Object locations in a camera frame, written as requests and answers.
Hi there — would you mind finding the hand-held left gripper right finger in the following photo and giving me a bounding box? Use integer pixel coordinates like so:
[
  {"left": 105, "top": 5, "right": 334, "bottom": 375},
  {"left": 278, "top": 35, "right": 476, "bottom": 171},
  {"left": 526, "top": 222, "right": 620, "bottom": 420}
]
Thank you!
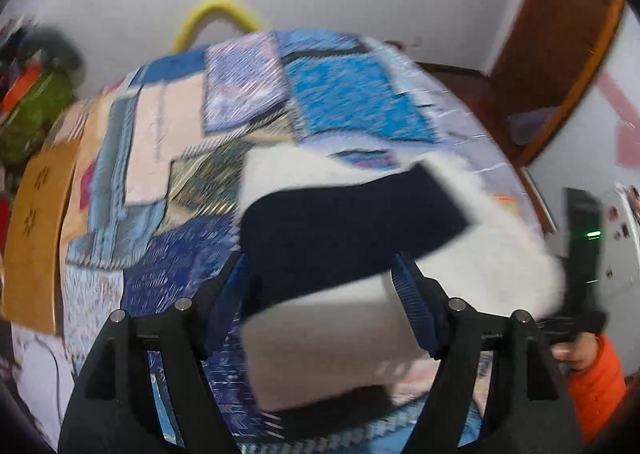
[{"left": 391, "top": 251, "right": 583, "bottom": 454}]

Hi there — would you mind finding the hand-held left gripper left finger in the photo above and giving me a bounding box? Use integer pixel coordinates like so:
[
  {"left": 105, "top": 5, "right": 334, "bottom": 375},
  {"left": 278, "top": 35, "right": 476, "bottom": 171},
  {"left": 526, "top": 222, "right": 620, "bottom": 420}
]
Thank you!
[{"left": 57, "top": 251, "right": 251, "bottom": 454}]

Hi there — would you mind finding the black and white fleece garment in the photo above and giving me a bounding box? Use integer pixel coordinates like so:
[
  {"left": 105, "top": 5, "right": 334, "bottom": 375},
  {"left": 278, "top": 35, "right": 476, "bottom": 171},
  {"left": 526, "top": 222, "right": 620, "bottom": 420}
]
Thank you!
[{"left": 239, "top": 144, "right": 567, "bottom": 411}]

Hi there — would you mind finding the person's right forearm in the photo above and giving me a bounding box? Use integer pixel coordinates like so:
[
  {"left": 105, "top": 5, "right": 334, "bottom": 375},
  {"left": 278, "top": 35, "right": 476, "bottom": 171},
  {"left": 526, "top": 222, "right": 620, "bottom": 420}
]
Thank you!
[{"left": 567, "top": 333, "right": 630, "bottom": 442}]

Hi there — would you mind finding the person's right hand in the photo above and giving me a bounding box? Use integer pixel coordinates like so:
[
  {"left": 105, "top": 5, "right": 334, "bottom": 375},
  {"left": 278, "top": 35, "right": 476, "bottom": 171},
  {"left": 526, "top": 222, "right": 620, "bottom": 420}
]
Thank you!
[{"left": 552, "top": 333, "right": 599, "bottom": 371}]

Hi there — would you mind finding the white refrigerator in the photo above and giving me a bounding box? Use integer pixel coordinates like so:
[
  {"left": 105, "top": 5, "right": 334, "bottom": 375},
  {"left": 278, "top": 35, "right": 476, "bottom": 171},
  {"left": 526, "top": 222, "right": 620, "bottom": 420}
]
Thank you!
[{"left": 594, "top": 183, "right": 640, "bottom": 307}]

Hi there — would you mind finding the purple plastic bag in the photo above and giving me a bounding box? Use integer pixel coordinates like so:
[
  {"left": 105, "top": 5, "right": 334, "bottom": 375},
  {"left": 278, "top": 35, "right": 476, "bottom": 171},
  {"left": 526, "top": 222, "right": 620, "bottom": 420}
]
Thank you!
[{"left": 506, "top": 106, "right": 560, "bottom": 146}]

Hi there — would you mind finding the patchwork printed blanket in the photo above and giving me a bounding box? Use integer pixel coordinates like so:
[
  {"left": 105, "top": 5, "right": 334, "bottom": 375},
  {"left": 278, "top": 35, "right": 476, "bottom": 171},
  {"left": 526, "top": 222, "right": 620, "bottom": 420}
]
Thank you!
[{"left": 60, "top": 29, "right": 546, "bottom": 454}]

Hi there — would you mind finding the grey bed sheet with crosses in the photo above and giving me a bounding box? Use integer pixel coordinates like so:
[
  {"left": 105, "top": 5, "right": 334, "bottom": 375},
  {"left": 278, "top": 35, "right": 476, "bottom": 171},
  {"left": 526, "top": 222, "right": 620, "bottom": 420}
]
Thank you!
[{"left": 392, "top": 52, "right": 547, "bottom": 235}]

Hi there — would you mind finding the wooden board with cut-outs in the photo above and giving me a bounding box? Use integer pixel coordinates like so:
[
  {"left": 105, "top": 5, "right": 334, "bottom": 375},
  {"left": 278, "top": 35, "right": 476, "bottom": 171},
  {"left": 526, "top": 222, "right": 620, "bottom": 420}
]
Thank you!
[{"left": 2, "top": 139, "right": 82, "bottom": 335}]

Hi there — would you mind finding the brown wooden door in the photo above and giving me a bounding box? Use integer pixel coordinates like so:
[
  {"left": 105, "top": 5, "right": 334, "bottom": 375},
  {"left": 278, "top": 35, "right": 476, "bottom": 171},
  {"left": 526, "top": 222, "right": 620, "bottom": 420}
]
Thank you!
[{"left": 480, "top": 0, "right": 628, "bottom": 170}]

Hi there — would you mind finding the green cloth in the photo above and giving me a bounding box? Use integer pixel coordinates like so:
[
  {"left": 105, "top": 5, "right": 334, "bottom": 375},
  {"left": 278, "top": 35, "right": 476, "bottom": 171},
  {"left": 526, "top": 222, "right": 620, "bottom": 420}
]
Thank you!
[{"left": 0, "top": 70, "right": 77, "bottom": 166}]

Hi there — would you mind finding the yellow hoop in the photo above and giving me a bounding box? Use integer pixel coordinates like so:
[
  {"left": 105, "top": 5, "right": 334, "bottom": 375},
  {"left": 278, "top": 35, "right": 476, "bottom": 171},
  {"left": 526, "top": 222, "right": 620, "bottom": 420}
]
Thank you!
[{"left": 171, "top": 0, "right": 267, "bottom": 55}]

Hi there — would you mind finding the orange box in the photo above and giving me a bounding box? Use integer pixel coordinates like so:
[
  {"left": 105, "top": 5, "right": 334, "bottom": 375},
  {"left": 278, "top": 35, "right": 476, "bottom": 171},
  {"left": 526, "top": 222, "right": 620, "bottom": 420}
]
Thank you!
[{"left": 0, "top": 65, "right": 42, "bottom": 116}]

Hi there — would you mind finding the grey plush toy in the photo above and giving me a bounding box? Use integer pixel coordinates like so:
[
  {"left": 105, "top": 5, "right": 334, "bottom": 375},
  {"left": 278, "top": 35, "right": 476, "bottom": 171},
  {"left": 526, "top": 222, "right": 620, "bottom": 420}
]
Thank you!
[{"left": 20, "top": 26, "right": 85, "bottom": 74}]

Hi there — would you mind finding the pink wall sticker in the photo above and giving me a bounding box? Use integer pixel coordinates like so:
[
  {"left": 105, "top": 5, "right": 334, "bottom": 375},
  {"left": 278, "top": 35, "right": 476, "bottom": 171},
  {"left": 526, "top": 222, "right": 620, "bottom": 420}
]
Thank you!
[{"left": 594, "top": 68, "right": 640, "bottom": 166}]

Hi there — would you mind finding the dark cable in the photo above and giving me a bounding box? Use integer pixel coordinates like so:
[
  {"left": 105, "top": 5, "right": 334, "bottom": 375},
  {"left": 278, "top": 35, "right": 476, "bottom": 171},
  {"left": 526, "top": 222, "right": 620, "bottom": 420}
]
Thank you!
[{"left": 27, "top": 337, "right": 68, "bottom": 397}]

